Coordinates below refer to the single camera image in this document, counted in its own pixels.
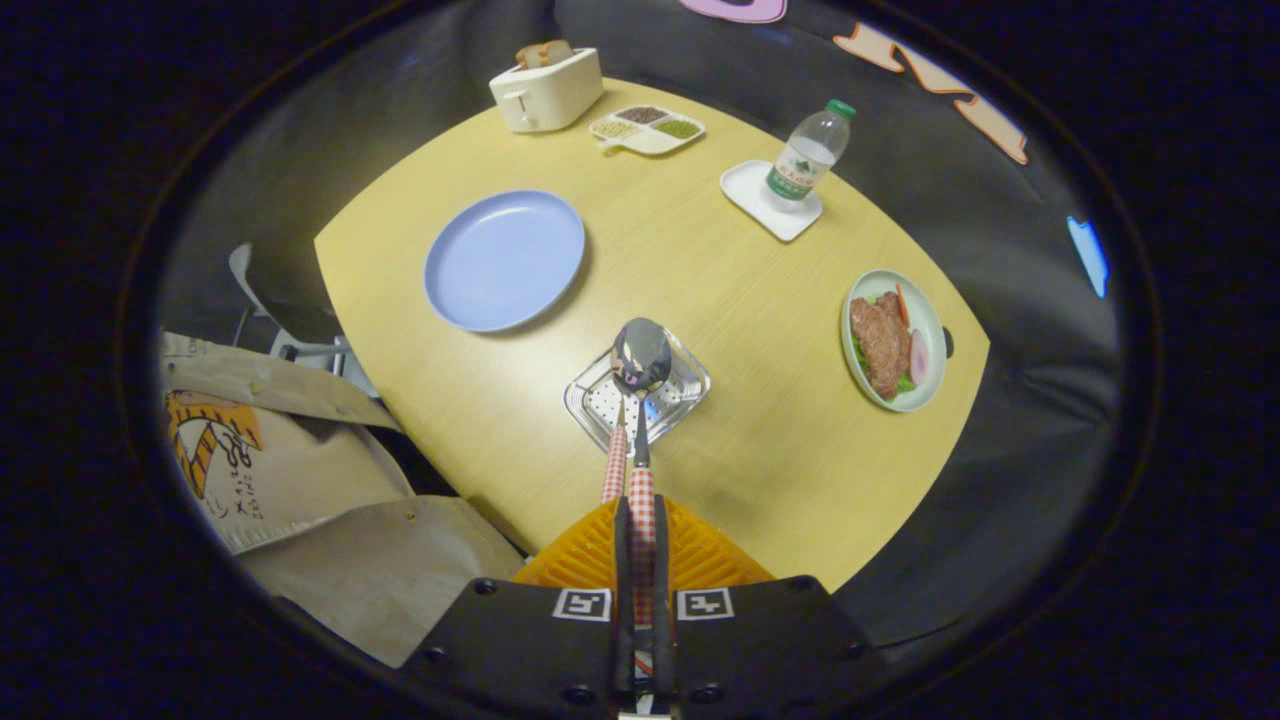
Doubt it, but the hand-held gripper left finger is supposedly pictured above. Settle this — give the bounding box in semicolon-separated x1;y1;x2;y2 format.
400;495;636;716

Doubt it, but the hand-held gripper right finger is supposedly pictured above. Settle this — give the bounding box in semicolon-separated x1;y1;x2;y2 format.
650;495;887;716

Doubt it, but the fork with red checked handle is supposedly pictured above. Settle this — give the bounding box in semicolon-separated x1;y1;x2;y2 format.
601;395;629;504

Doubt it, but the spoon with red checked handle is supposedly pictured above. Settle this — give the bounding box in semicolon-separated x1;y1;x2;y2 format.
610;317;673;626

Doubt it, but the square metal strainer basket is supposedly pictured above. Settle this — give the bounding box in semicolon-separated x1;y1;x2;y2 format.
563;325;712;453

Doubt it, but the beige printed jacket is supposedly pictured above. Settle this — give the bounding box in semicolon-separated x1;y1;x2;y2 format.
160;332;526;669

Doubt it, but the plate of meat and vegetables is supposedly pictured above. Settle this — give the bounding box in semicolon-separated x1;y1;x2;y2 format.
840;269;948;413

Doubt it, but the blue round plate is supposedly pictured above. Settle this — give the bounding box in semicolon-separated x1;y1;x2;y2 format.
424;190;587;333

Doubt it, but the white square coaster tray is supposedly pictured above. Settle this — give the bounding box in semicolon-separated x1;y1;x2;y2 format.
720;160;824;243

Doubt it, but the white divided grain dish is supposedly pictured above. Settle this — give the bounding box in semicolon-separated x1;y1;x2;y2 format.
588;104;706;156

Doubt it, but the clear water bottle green cap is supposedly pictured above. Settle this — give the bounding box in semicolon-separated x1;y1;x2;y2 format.
765;99;857;211

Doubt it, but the cream toaster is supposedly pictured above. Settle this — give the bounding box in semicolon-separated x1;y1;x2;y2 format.
489;47;605;134

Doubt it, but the white chair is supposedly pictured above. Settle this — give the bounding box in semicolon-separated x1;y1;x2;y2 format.
228;243;381;401

